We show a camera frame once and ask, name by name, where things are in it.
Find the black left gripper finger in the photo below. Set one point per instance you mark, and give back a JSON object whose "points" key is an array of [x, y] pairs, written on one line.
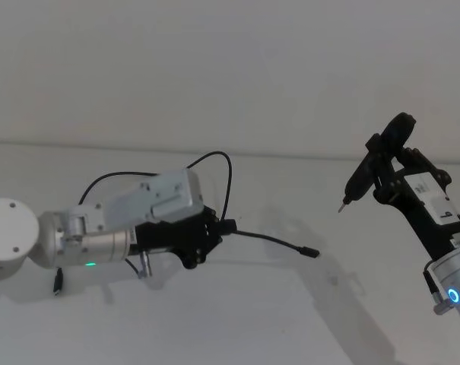
{"points": [[223, 227], [201, 255]]}

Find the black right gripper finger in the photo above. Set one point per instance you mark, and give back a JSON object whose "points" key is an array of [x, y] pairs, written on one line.
{"points": [[419, 159], [381, 171]]}

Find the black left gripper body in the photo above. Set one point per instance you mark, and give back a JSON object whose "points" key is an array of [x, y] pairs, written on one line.
{"points": [[165, 237]]}

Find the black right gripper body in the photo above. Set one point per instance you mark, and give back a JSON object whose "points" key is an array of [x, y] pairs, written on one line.
{"points": [[423, 213]]}

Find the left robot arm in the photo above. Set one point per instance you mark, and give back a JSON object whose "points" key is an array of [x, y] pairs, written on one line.
{"points": [[81, 235]]}

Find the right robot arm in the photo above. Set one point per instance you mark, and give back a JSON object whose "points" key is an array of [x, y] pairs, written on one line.
{"points": [[455, 281]]}

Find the white table cloth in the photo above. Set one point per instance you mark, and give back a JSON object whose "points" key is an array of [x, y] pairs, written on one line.
{"points": [[229, 323]]}

